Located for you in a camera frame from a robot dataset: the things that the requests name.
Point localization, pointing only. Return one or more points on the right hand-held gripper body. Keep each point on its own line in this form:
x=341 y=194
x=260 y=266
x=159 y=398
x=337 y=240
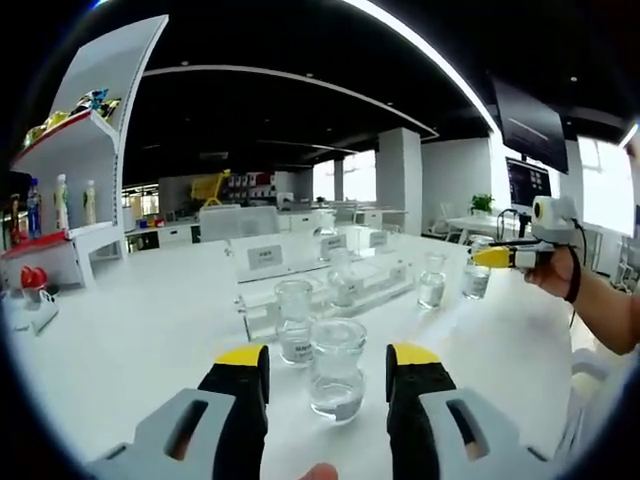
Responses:
x=557 y=220

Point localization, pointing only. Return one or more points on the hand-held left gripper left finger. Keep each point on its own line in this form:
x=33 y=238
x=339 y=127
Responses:
x=230 y=430

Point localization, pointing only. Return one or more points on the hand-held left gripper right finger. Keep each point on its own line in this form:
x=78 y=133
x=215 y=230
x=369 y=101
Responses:
x=430 y=430

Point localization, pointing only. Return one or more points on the glass beaker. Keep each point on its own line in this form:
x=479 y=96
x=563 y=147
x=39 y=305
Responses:
x=337 y=395
x=295 y=345
x=475 y=285

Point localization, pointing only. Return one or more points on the clear glass reagent bottle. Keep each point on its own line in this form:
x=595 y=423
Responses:
x=344 y=292
x=431 y=292
x=325 y=232

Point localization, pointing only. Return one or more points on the clear acrylic reagent rack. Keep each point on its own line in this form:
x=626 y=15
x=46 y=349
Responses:
x=295 y=277

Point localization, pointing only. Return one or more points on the person's right hand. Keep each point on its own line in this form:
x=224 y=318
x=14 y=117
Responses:
x=552 y=275

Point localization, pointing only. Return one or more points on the person's left hand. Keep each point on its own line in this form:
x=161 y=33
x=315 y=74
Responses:
x=315 y=472

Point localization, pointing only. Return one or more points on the desktop monitor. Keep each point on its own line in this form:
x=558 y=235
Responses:
x=527 y=187

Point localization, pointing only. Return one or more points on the green potted plant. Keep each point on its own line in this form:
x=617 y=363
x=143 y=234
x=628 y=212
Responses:
x=482 y=204

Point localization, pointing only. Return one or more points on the large black hanging screen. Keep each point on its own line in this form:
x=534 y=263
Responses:
x=532 y=125

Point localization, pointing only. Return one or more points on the white cabinet row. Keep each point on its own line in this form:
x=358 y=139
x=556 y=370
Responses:
x=165 y=235

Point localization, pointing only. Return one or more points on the white low partition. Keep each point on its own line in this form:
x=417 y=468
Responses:
x=240 y=222

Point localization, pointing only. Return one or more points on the long ceiling light strip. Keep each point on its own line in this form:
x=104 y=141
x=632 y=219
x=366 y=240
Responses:
x=425 y=50

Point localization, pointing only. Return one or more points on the yellow cart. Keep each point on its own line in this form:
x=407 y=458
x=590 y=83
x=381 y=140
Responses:
x=210 y=187

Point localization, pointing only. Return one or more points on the red round objects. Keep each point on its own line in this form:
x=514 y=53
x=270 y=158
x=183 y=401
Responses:
x=34 y=277

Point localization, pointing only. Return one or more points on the row of drink bottles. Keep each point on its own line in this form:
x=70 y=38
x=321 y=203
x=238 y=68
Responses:
x=61 y=205

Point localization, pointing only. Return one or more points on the pile of snack packets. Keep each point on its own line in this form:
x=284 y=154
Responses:
x=65 y=117

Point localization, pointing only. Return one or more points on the white shelf unit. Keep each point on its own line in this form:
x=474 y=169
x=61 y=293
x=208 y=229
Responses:
x=100 y=75

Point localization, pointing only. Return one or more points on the white bracket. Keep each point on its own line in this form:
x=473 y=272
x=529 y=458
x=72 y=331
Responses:
x=40 y=312

